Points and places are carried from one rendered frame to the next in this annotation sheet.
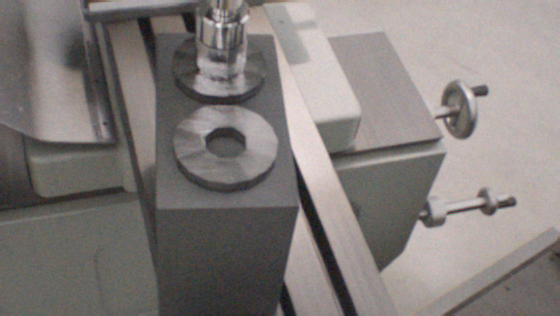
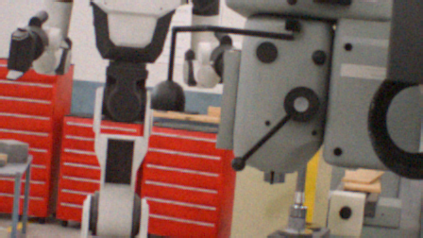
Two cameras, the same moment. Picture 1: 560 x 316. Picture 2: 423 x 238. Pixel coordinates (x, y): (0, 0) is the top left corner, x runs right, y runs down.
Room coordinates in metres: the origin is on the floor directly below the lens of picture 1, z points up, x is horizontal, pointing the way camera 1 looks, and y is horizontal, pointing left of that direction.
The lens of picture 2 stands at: (2.21, 0.94, 1.50)
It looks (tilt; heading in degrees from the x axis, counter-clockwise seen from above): 3 degrees down; 212
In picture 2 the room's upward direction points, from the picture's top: 6 degrees clockwise
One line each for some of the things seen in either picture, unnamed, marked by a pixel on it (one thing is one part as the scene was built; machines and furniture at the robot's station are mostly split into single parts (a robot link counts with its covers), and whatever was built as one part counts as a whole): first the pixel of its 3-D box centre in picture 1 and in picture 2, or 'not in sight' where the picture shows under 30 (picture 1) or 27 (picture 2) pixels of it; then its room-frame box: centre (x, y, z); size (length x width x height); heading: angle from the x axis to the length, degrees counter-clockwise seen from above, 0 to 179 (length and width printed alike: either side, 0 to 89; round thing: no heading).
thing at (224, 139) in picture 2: not in sight; (230, 99); (0.87, 0.06, 1.45); 0.04 x 0.04 x 0.21; 24
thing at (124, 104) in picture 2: not in sight; (125, 93); (0.42, -0.63, 1.41); 0.28 x 0.13 x 0.18; 42
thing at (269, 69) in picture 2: not in sight; (284, 93); (0.82, 0.17, 1.47); 0.21 x 0.19 x 0.32; 24
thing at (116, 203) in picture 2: not in sight; (119, 163); (0.47, -0.58, 1.19); 0.18 x 0.15 x 0.47; 132
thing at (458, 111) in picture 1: (442, 112); not in sight; (1.02, -0.29, 0.62); 0.16 x 0.12 x 0.12; 114
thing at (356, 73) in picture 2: not in sight; (374, 102); (0.74, 0.34, 1.47); 0.24 x 0.19 x 0.26; 24
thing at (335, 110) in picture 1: (185, 84); not in sight; (0.82, 0.16, 0.78); 0.50 x 0.35 x 0.12; 114
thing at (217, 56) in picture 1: (221, 40); (296, 219); (0.51, 0.07, 1.14); 0.05 x 0.05 x 0.06
